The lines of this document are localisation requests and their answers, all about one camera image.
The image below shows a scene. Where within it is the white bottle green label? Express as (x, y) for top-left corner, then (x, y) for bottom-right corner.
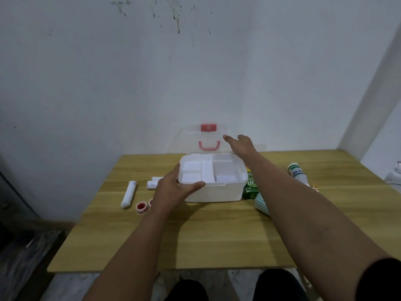
(287, 162), (311, 187)

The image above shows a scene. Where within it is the person's left leg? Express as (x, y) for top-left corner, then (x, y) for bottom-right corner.
(164, 279), (210, 301)

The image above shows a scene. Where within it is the person's right leg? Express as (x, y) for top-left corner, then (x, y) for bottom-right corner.
(253, 268), (311, 301)

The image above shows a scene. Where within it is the white divided tray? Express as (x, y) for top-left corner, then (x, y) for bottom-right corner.
(180, 154), (244, 185)

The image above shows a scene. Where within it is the long white tube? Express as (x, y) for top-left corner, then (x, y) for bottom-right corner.
(121, 181), (138, 210)

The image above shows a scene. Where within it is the person's left hand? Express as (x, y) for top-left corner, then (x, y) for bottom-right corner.
(150, 163), (206, 214)

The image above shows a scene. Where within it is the white box with clear lid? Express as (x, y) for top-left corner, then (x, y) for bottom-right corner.
(166, 123), (249, 203)

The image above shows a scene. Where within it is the person's left forearm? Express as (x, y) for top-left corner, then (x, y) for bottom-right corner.
(82, 204), (177, 301)

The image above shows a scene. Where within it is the person's leg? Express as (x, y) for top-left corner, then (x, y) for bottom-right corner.
(253, 268), (311, 301)
(164, 279), (210, 301)

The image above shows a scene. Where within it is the person's right forearm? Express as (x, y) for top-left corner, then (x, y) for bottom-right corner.
(234, 152), (393, 301)

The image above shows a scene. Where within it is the patterned grey floor mat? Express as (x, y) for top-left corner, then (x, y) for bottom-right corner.
(0, 228), (61, 301)

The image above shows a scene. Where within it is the black sleeve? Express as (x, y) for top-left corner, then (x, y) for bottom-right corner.
(355, 258), (401, 301)

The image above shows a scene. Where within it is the green striped white packet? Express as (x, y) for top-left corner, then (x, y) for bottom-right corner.
(254, 193), (271, 217)

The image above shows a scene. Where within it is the person's right hand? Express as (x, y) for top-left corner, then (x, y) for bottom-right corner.
(223, 134), (259, 160)

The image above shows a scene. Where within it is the green carton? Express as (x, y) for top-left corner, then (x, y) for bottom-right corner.
(242, 167), (260, 200)

